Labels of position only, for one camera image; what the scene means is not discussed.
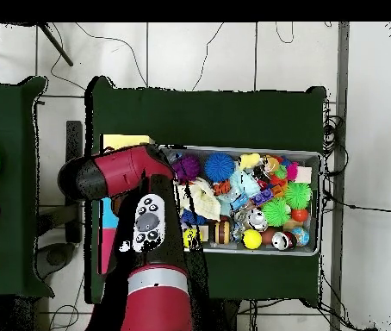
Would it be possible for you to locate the wooden box with three holes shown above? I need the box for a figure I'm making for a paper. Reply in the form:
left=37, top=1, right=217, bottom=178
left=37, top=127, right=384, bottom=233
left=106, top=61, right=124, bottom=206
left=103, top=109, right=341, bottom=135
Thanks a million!
left=97, top=133, right=156, bottom=276

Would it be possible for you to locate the clear mesh bin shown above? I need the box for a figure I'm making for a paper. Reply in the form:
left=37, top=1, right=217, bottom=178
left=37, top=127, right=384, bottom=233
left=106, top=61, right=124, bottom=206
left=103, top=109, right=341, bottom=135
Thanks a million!
left=160, top=144, right=322, bottom=257

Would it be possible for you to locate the purple spiky toy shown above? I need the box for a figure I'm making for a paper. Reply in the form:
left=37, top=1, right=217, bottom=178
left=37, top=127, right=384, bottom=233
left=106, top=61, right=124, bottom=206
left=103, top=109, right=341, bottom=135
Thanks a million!
left=172, top=154, right=202, bottom=182

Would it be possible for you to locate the cream waffle cloth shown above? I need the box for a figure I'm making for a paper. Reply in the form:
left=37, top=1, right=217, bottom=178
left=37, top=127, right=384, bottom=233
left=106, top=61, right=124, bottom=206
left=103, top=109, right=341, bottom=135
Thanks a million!
left=177, top=177, right=222, bottom=222

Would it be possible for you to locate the blue spiky ball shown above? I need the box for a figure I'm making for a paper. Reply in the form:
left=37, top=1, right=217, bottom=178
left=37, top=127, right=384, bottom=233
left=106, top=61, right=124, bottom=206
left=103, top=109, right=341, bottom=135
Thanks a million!
left=203, top=152, right=236, bottom=183

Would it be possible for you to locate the smooth yellow ball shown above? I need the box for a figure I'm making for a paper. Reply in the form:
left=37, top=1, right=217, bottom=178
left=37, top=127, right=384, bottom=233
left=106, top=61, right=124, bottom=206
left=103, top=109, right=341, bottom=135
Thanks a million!
left=182, top=228, right=203, bottom=249

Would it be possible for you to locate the brown striped wooden burger toy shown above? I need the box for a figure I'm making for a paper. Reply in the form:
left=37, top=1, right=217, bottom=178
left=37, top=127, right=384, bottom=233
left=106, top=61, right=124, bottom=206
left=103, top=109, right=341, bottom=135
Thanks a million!
left=212, top=220, right=232, bottom=245

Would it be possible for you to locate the dark green tablecloth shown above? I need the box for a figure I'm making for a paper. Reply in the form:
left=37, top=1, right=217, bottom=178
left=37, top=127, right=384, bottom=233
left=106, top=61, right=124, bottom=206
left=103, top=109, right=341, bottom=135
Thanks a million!
left=84, top=76, right=327, bottom=306

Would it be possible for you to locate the silver drink can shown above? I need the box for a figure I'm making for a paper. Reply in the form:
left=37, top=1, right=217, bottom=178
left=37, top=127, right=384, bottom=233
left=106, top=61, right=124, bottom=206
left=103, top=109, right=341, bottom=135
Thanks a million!
left=246, top=209, right=269, bottom=231

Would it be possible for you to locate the yellow tennis-seam ball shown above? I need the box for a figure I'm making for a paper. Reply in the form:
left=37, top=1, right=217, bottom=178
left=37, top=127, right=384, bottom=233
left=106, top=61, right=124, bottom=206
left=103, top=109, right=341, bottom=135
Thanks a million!
left=240, top=228, right=263, bottom=250

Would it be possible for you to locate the green spiky ball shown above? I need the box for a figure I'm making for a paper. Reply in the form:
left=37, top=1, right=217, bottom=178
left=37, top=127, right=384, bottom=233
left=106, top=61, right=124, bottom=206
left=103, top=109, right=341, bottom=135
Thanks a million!
left=283, top=181, right=313, bottom=210
left=260, top=197, right=291, bottom=228

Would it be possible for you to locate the red drink can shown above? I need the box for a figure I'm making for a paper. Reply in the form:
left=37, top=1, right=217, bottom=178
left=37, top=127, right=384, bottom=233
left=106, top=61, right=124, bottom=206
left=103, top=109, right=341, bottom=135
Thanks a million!
left=271, top=230, right=298, bottom=250

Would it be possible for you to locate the dark grey rounded floor object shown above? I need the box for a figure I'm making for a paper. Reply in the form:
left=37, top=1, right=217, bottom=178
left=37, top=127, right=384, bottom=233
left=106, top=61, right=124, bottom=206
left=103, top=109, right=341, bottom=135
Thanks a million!
left=34, top=241, right=78, bottom=280

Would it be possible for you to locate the long black tripod leg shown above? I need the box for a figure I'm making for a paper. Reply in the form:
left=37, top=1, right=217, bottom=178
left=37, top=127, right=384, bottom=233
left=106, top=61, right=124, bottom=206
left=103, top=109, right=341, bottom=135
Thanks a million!
left=38, top=22, right=74, bottom=67

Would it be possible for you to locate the dark green side-table cloth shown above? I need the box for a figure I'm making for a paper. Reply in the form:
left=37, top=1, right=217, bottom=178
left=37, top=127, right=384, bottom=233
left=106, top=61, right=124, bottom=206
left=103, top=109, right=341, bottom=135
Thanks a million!
left=0, top=76, right=55, bottom=299

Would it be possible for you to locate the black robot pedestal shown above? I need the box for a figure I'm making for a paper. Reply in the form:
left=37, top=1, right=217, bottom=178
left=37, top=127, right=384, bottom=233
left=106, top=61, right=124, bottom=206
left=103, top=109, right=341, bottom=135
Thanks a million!
left=208, top=298, right=241, bottom=331

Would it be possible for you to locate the black floor cable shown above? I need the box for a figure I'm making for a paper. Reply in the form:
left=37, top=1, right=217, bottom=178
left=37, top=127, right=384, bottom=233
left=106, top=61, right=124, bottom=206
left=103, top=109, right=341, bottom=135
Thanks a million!
left=322, top=190, right=391, bottom=215

